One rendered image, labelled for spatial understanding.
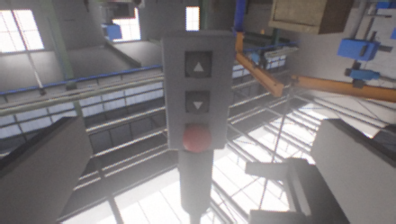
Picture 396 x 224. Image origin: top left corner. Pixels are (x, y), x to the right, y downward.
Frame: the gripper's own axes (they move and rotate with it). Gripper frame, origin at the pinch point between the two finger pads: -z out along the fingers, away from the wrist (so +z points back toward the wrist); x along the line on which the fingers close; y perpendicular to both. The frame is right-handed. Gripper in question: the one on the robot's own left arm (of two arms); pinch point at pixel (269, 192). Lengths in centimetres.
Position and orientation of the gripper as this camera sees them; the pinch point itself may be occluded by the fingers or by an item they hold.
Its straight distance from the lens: 30.7
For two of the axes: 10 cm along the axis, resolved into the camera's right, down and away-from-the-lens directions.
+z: 9.9, 0.9, -1.2
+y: -0.2, 8.7, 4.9
